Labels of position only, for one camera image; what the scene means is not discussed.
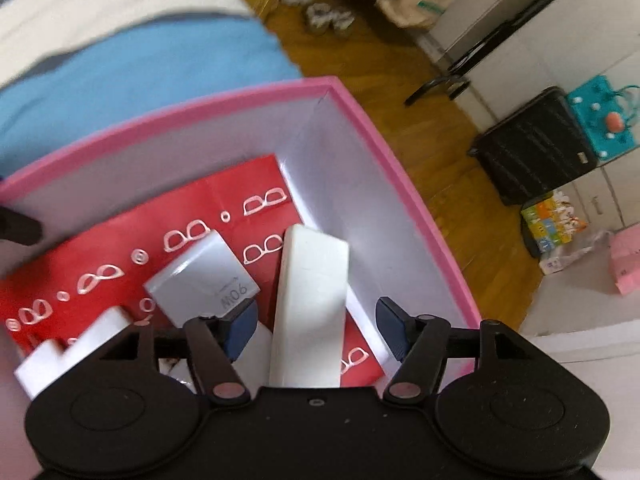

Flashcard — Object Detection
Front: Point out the white power bank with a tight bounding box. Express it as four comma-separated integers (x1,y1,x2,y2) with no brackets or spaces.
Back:
159,317,274,395

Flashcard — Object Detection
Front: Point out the teal bag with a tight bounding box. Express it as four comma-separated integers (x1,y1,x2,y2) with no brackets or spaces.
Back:
567,74,640,159

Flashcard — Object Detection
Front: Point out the black suitcase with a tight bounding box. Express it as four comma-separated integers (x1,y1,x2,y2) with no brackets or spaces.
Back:
467,86,599,207

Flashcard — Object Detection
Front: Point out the white cube charger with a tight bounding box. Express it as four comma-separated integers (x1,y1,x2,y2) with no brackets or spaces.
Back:
14,305,132,402

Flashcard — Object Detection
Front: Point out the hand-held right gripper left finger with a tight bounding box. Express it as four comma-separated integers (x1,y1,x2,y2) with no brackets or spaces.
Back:
90,301,259,408

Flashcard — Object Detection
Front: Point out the pink cardboard box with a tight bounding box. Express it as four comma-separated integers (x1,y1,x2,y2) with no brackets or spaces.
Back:
0,76,482,461

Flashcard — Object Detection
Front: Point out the red printed cloth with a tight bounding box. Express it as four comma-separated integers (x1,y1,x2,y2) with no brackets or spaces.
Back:
0,154,385,386

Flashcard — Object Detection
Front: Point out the colourful gift bag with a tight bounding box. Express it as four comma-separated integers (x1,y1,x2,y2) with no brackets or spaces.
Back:
520,190,589,257

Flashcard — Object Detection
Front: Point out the pair of slippers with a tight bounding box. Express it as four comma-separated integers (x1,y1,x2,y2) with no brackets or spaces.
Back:
279,0,357,37

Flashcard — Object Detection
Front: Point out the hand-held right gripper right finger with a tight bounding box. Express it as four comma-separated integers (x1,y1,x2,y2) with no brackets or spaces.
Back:
375,296,545,407

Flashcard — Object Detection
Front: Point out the black clothes rack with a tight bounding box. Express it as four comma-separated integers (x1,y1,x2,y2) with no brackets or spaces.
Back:
403,0,607,107

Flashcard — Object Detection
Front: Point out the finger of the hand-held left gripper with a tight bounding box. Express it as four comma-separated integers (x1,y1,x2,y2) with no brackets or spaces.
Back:
0,204,44,247

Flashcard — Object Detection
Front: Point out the clear white plastic bag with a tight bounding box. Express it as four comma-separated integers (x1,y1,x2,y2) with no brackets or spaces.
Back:
538,230,614,277

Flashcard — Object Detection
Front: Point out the striped bed sheet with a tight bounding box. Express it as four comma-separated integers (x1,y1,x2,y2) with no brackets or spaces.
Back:
0,0,303,181

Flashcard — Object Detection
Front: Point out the pink hanging bag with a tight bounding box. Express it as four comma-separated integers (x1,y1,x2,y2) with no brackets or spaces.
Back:
608,224,640,297

